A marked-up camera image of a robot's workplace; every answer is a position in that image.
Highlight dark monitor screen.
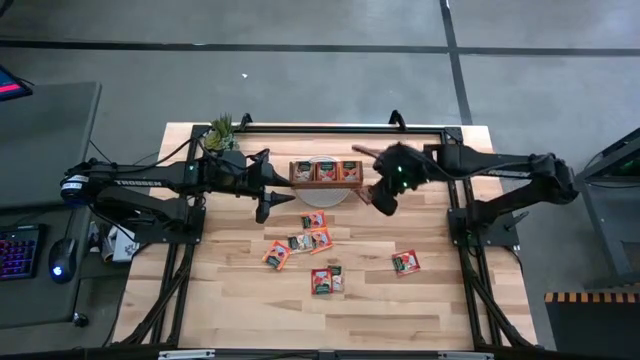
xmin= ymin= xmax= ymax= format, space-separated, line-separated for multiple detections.
xmin=0 ymin=64 xmax=34 ymax=103

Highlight black aluminium table frame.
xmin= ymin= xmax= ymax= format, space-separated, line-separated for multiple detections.
xmin=112 ymin=122 xmax=539 ymax=351

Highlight wooden tea organizer box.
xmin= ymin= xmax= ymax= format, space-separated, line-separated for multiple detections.
xmin=287 ymin=158 xmax=365 ymax=191

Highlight potted succulent plant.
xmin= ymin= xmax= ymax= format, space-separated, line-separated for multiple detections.
xmin=203 ymin=112 xmax=240 ymax=154

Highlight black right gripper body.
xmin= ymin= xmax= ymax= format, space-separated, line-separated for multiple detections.
xmin=374 ymin=142 xmax=434 ymax=194

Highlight white metal strip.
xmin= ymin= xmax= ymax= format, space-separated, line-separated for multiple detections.
xmin=158 ymin=349 xmax=216 ymax=360

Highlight white printed cardboard box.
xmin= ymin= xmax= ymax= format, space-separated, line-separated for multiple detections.
xmin=102 ymin=223 xmax=141 ymax=264

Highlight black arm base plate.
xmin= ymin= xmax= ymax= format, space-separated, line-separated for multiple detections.
xmin=134 ymin=204 xmax=207 ymax=246
xmin=447 ymin=207 xmax=521 ymax=249

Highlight black computer mouse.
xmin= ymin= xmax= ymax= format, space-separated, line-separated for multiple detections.
xmin=48 ymin=237 xmax=79 ymax=285

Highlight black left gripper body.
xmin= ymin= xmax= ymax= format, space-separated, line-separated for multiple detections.
xmin=237 ymin=148 xmax=274 ymax=194

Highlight black metal workstation stand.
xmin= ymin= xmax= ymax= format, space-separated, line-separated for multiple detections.
xmin=552 ymin=127 xmax=640 ymax=289

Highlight black crate hazard stripes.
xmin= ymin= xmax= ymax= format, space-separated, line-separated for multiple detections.
xmin=543 ymin=291 xmax=640 ymax=360

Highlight grey desk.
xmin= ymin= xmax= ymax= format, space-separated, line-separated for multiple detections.
xmin=0 ymin=81 xmax=104 ymax=331

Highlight backlit computer keyboard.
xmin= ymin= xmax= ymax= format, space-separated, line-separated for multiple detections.
xmin=0 ymin=224 xmax=44 ymax=281

